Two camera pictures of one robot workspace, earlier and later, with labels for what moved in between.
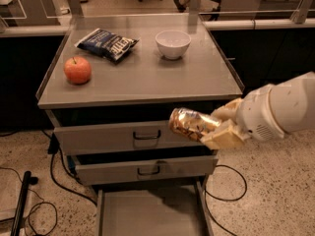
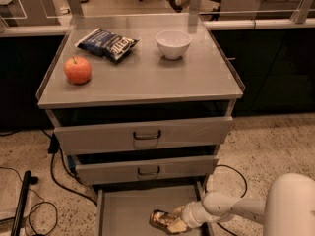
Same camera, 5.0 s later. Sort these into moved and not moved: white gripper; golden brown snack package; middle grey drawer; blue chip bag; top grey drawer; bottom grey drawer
Moved: golden brown snack package; white gripper
Not moved: bottom grey drawer; blue chip bag; top grey drawer; middle grey drawer
